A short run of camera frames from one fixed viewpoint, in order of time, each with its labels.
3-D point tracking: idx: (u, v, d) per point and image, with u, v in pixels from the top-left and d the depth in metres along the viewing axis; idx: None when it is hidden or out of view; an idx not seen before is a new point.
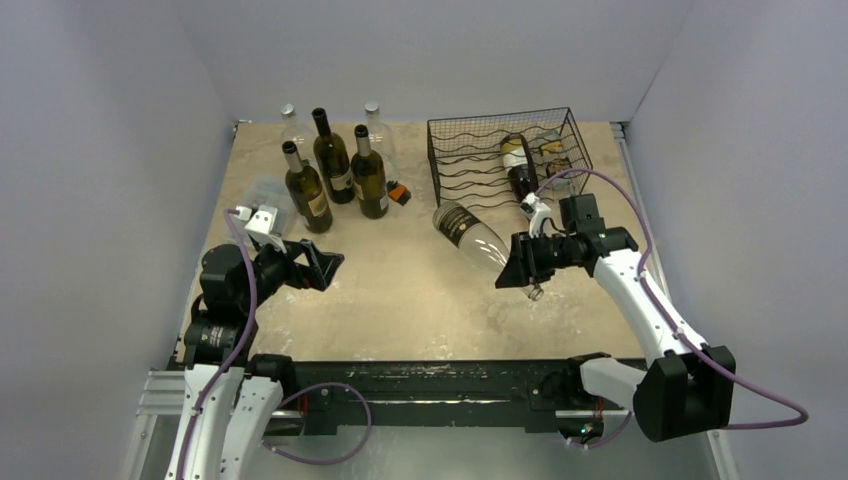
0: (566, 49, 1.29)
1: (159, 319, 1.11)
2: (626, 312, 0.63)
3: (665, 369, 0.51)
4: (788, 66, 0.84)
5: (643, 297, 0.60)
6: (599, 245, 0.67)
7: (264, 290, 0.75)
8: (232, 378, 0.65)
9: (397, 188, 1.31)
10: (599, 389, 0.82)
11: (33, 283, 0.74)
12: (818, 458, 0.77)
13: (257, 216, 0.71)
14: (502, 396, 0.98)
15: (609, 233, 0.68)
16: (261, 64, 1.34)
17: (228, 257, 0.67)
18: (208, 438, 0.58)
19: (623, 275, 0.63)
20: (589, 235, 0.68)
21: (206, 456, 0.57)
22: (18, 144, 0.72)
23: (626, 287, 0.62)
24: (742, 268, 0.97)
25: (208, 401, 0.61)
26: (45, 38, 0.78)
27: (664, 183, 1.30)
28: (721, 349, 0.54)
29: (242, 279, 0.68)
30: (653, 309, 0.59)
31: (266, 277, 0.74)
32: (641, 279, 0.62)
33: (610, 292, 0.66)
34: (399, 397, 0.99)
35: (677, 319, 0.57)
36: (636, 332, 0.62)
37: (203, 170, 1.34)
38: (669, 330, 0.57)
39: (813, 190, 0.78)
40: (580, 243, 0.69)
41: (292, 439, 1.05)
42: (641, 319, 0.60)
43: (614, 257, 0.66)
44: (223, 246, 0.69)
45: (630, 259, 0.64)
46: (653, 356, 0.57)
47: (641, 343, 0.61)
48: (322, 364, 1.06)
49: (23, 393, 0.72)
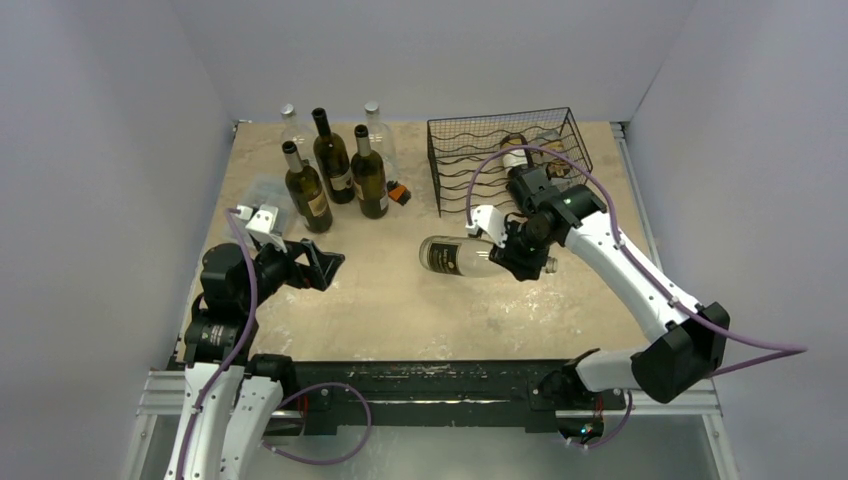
0: (566, 49, 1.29)
1: (158, 319, 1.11)
2: (611, 283, 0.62)
3: (670, 340, 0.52)
4: (789, 66, 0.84)
5: (631, 268, 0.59)
6: (566, 209, 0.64)
7: (265, 288, 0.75)
8: (232, 375, 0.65)
9: (397, 188, 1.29)
10: (600, 385, 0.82)
11: (34, 283, 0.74)
12: (818, 459, 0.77)
13: (258, 216, 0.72)
14: (502, 396, 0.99)
15: (572, 196, 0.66)
16: (261, 63, 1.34)
17: (230, 255, 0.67)
18: (209, 428, 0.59)
19: (602, 245, 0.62)
20: (553, 204, 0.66)
21: (207, 450, 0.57)
22: (19, 144, 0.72)
23: (607, 257, 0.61)
24: (742, 269, 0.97)
25: (209, 399, 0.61)
26: (45, 38, 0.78)
27: (664, 183, 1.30)
28: (715, 305, 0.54)
29: (243, 277, 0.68)
30: (642, 278, 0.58)
31: (268, 275, 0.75)
32: (621, 246, 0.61)
33: (588, 261, 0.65)
34: (399, 397, 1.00)
35: (666, 283, 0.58)
36: (628, 305, 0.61)
37: (202, 170, 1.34)
38: (664, 299, 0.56)
39: (813, 191, 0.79)
40: (546, 213, 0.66)
41: (292, 439, 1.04)
42: (632, 291, 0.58)
43: (588, 224, 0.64)
44: (222, 244, 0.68)
45: (604, 225, 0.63)
46: (653, 329, 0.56)
47: (634, 313, 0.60)
48: (322, 364, 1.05)
49: (25, 393, 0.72)
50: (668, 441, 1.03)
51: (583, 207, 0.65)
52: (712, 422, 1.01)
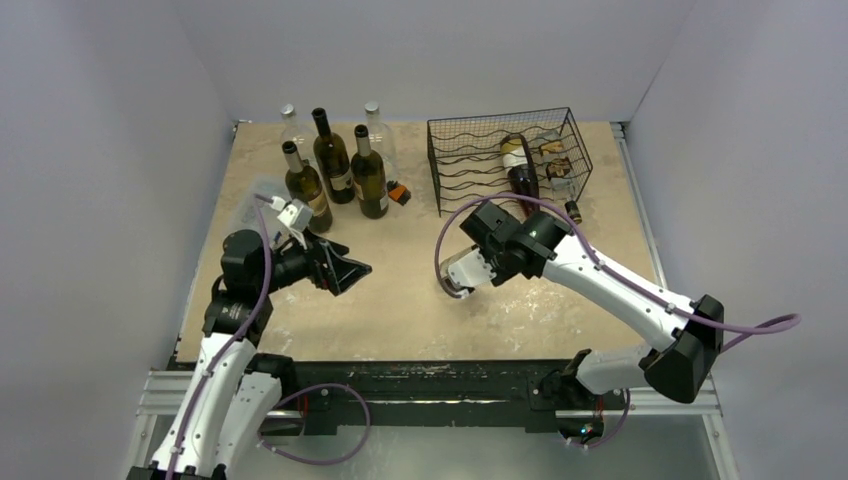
0: (566, 49, 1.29)
1: (158, 319, 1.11)
2: (601, 302, 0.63)
3: (681, 349, 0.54)
4: (789, 65, 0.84)
5: (617, 285, 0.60)
6: (535, 242, 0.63)
7: (283, 278, 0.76)
8: (247, 346, 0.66)
9: (397, 188, 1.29)
10: (598, 381, 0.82)
11: (33, 283, 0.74)
12: (820, 461, 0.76)
13: (289, 208, 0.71)
14: (502, 396, 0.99)
15: (535, 225, 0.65)
16: (261, 63, 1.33)
17: (247, 241, 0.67)
18: (217, 395, 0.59)
19: (583, 269, 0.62)
20: (521, 239, 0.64)
21: (211, 416, 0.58)
22: (20, 143, 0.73)
23: (587, 278, 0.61)
24: (742, 269, 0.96)
25: (222, 367, 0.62)
26: (46, 39, 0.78)
27: (664, 183, 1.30)
28: (707, 298, 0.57)
29: (259, 268, 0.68)
30: (634, 292, 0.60)
31: (285, 268, 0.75)
32: (601, 266, 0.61)
33: (567, 285, 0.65)
34: (399, 397, 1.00)
35: (655, 288, 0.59)
36: (625, 319, 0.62)
37: (202, 171, 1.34)
38: (662, 307, 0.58)
39: (813, 191, 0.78)
40: (516, 250, 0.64)
41: (292, 439, 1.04)
42: (628, 307, 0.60)
43: (563, 251, 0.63)
44: (246, 228, 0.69)
45: (578, 248, 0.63)
46: (658, 339, 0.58)
47: (634, 326, 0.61)
48: (322, 364, 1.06)
49: (24, 394, 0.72)
50: (669, 441, 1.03)
51: (550, 235, 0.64)
52: (712, 422, 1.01)
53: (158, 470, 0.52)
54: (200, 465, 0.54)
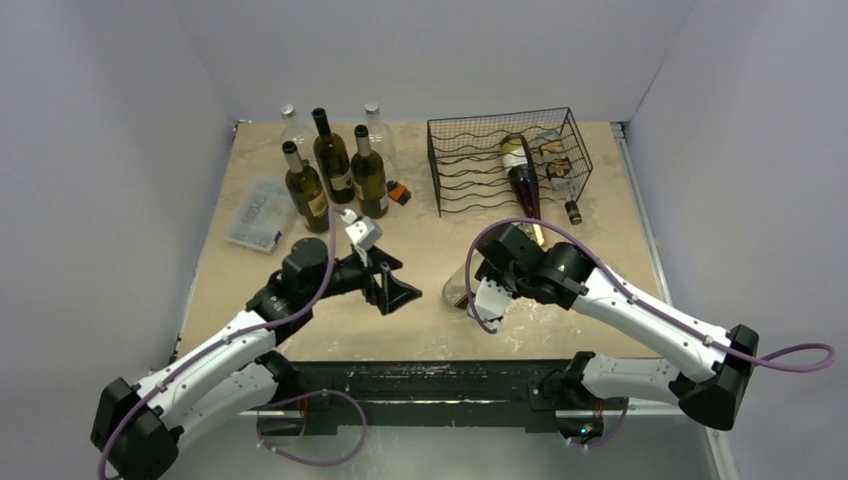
0: (566, 49, 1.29)
1: (159, 319, 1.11)
2: (635, 334, 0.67)
3: (724, 384, 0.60)
4: (789, 65, 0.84)
5: (653, 320, 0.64)
6: (566, 277, 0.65)
7: (337, 287, 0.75)
8: (270, 338, 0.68)
9: (398, 188, 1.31)
10: (613, 391, 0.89)
11: (33, 283, 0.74)
12: (820, 461, 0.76)
13: (357, 225, 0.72)
14: (502, 396, 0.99)
15: (562, 258, 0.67)
16: (261, 63, 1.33)
17: (311, 251, 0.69)
18: (217, 363, 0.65)
19: (617, 304, 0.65)
20: (553, 275, 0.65)
21: (200, 377, 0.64)
22: (20, 142, 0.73)
23: (626, 314, 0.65)
24: (742, 269, 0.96)
25: (238, 343, 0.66)
26: (47, 38, 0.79)
27: (664, 183, 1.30)
28: (741, 331, 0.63)
29: (316, 278, 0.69)
30: (671, 327, 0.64)
31: (341, 278, 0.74)
32: (635, 301, 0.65)
33: (596, 317, 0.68)
34: (399, 397, 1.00)
35: (691, 321, 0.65)
36: (658, 349, 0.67)
37: (203, 171, 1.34)
38: (699, 341, 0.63)
39: (813, 192, 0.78)
40: (546, 285, 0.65)
41: (291, 438, 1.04)
42: (666, 341, 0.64)
43: (594, 287, 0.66)
44: (317, 238, 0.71)
45: (606, 284, 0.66)
46: (697, 370, 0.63)
47: (670, 357, 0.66)
48: (322, 364, 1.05)
49: (24, 394, 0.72)
50: (669, 441, 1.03)
51: (576, 268, 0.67)
52: None
53: (137, 394, 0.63)
54: (167, 410, 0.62)
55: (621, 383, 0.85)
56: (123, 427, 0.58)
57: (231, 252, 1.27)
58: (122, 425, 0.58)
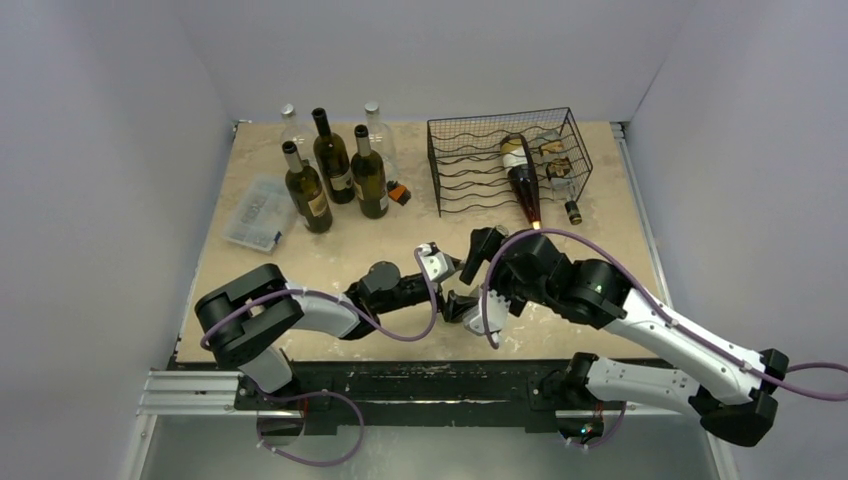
0: (565, 50, 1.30)
1: (158, 320, 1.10)
2: (669, 357, 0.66)
3: (761, 411, 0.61)
4: (791, 66, 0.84)
5: (690, 344, 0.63)
6: (602, 299, 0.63)
7: (408, 299, 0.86)
8: (344, 325, 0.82)
9: (397, 188, 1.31)
10: (615, 395, 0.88)
11: (31, 285, 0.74)
12: (820, 462, 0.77)
13: (434, 261, 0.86)
14: (502, 396, 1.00)
15: (597, 277, 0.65)
16: (262, 63, 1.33)
17: (386, 276, 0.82)
18: (329, 307, 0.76)
19: (655, 329, 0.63)
20: (591, 297, 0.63)
21: (316, 308, 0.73)
22: (19, 143, 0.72)
23: (664, 338, 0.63)
24: (742, 269, 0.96)
25: (340, 308, 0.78)
26: (44, 39, 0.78)
27: (664, 184, 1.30)
28: (775, 356, 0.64)
29: (388, 298, 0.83)
30: (711, 353, 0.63)
31: (411, 292, 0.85)
32: (674, 327, 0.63)
33: (628, 338, 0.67)
34: (399, 397, 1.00)
35: (726, 346, 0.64)
36: (691, 371, 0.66)
37: (203, 170, 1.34)
38: (737, 368, 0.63)
39: (812, 194, 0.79)
40: (581, 305, 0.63)
41: (292, 438, 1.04)
42: (702, 366, 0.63)
43: (631, 309, 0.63)
44: (392, 263, 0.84)
45: (644, 306, 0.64)
46: (730, 393, 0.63)
47: (703, 379, 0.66)
48: (324, 364, 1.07)
49: (23, 395, 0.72)
50: (670, 441, 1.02)
51: (611, 287, 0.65)
52: None
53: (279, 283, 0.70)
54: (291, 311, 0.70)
55: (630, 390, 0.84)
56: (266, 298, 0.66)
57: (231, 252, 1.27)
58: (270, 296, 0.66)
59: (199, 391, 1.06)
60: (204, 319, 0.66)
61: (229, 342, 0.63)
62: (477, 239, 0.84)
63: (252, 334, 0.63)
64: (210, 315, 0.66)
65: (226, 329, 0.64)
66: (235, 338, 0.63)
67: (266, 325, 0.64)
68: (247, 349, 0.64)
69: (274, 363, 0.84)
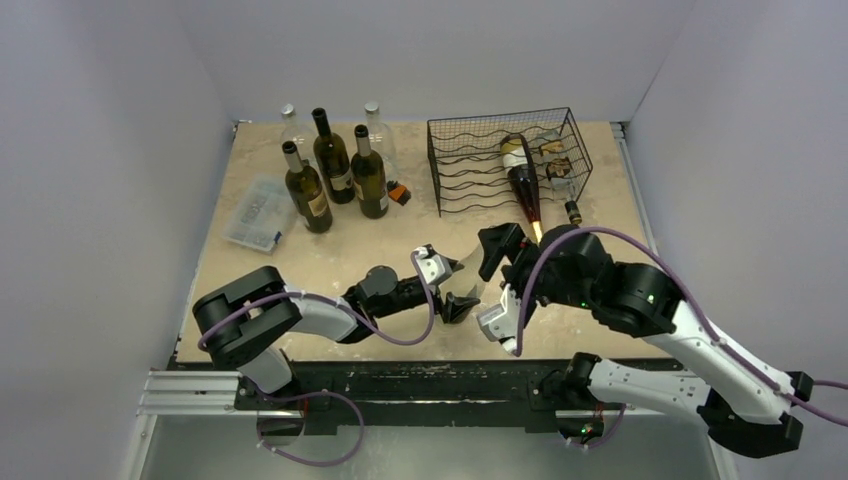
0: (566, 50, 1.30)
1: (158, 320, 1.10)
2: (702, 371, 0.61)
3: (787, 435, 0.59)
4: (791, 66, 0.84)
5: (732, 364, 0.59)
6: (653, 311, 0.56)
7: (406, 302, 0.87)
8: (341, 328, 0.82)
9: (397, 188, 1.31)
10: (617, 397, 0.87)
11: (32, 285, 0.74)
12: (820, 461, 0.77)
13: (431, 263, 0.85)
14: (502, 396, 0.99)
15: (649, 287, 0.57)
16: (262, 63, 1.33)
17: (383, 280, 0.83)
18: (327, 310, 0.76)
19: (701, 347, 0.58)
20: (644, 309, 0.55)
21: (315, 310, 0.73)
22: (19, 142, 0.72)
23: (707, 356, 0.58)
24: (742, 269, 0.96)
25: (337, 312, 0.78)
26: (44, 39, 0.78)
27: (663, 184, 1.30)
28: (803, 380, 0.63)
29: (385, 302, 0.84)
30: (749, 375, 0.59)
31: (409, 295, 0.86)
32: (719, 346, 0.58)
33: (663, 348, 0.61)
34: (399, 397, 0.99)
35: (762, 366, 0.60)
36: (718, 386, 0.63)
37: (203, 170, 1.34)
38: (771, 390, 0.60)
39: (812, 193, 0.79)
40: (628, 315, 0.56)
41: (292, 439, 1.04)
42: (737, 386, 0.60)
43: (680, 322, 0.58)
44: (390, 268, 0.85)
45: (691, 320, 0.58)
46: (757, 414, 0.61)
47: (730, 395, 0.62)
48: (324, 364, 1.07)
49: (24, 395, 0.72)
50: (670, 441, 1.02)
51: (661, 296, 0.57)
52: None
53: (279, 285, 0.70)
54: None
55: (633, 394, 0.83)
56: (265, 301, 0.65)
57: (231, 252, 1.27)
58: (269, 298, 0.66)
59: (200, 391, 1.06)
60: (202, 321, 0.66)
61: (225, 344, 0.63)
62: (492, 236, 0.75)
63: (249, 336, 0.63)
64: (207, 317, 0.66)
65: (223, 331, 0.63)
66: (232, 340, 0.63)
67: (263, 327, 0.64)
68: (243, 351, 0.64)
69: (270, 364, 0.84)
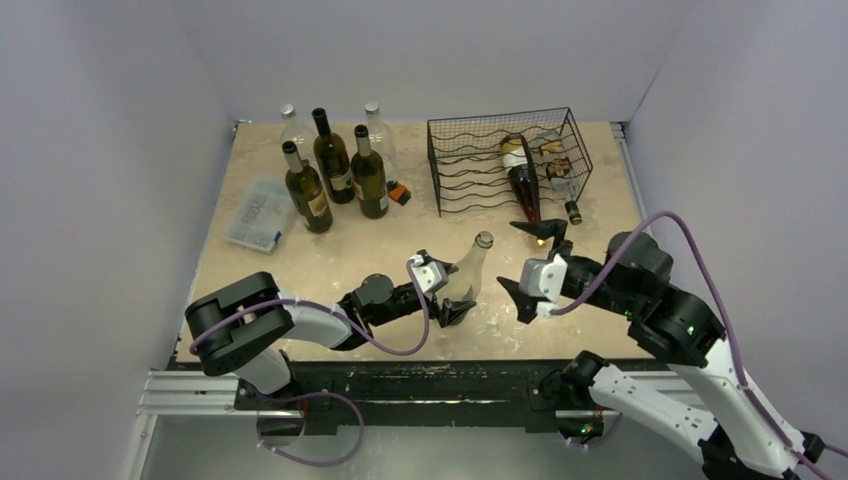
0: (565, 51, 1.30)
1: (158, 320, 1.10)
2: (719, 409, 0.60)
3: None
4: (791, 66, 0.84)
5: (751, 411, 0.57)
6: (690, 343, 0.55)
7: (403, 309, 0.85)
8: (336, 335, 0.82)
9: (397, 188, 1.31)
10: (615, 406, 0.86)
11: (33, 284, 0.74)
12: None
13: (427, 270, 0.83)
14: (502, 396, 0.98)
15: (693, 320, 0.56)
16: (262, 63, 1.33)
17: (378, 288, 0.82)
18: (321, 318, 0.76)
19: (726, 386, 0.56)
20: (684, 341, 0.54)
21: (309, 318, 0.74)
22: (19, 142, 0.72)
23: (730, 397, 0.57)
24: (741, 269, 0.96)
25: (332, 319, 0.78)
26: (44, 38, 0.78)
27: (663, 184, 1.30)
28: (817, 442, 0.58)
29: (380, 310, 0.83)
30: (765, 425, 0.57)
31: (405, 302, 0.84)
32: (745, 392, 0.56)
33: (687, 377, 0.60)
34: (399, 397, 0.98)
35: (780, 420, 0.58)
36: (729, 429, 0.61)
37: (203, 170, 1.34)
38: (781, 445, 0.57)
39: (812, 193, 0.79)
40: (664, 340, 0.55)
41: (292, 439, 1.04)
42: (748, 432, 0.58)
43: (713, 360, 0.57)
44: (387, 276, 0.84)
45: (726, 359, 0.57)
46: (758, 463, 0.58)
47: (738, 439, 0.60)
48: (324, 365, 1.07)
49: (25, 394, 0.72)
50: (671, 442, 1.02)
51: (700, 331, 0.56)
52: None
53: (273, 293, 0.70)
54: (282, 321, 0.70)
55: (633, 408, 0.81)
56: (259, 308, 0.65)
57: (231, 252, 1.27)
58: (264, 306, 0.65)
59: (199, 391, 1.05)
60: (193, 325, 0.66)
61: (216, 350, 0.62)
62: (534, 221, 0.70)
63: (241, 343, 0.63)
64: (199, 322, 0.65)
65: (215, 336, 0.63)
66: (222, 346, 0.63)
67: (255, 335, 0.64)
68: (234, 358, 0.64)
69: (269, 368, 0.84)
